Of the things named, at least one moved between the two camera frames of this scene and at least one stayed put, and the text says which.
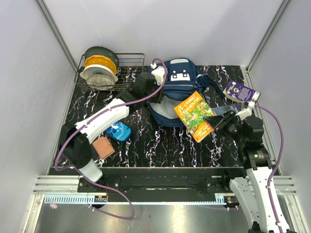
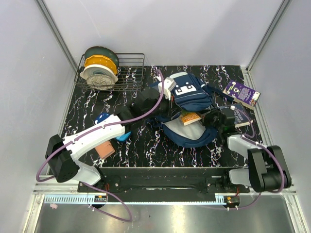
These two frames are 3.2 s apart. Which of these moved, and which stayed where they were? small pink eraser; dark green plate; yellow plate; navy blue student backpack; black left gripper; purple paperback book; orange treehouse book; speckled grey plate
Moved: navy blue student backpack; black left gripper; orange treehouse book
Stayed: dark green plate; speckled grey plate; purple paperback book; small pink eraser; yellow plate
